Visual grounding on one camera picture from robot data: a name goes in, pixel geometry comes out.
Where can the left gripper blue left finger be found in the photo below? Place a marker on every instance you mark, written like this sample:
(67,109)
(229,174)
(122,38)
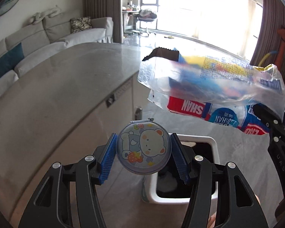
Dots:
(107,154)

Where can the grey plush toy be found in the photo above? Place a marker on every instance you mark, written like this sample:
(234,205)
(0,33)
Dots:
(39,16)

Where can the grey sectional sofa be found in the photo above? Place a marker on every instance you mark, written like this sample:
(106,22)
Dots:
(47,38)

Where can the white trash bin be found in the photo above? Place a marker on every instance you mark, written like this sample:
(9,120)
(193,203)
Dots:
(173,184)

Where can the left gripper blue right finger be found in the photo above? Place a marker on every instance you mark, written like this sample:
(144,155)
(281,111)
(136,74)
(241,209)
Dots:
(180,158)

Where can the round cartoon bear tin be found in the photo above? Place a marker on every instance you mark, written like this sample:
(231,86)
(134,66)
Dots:
(143,147)

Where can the right floral cushion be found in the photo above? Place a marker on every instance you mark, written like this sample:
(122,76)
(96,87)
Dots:
(80,24)

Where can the office chair with clothes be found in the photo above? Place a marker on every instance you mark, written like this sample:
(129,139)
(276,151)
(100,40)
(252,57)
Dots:
(146,16)

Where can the black cabinet handle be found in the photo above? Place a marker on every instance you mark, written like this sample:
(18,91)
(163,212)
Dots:
(138,113)

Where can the clear plastic bag of wrappers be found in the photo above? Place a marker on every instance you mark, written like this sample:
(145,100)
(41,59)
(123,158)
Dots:
(220,90)

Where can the teal cushion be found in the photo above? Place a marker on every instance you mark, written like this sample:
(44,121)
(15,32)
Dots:
(9,60)

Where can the brown curtain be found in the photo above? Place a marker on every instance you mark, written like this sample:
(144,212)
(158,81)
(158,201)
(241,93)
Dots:
(106,8)

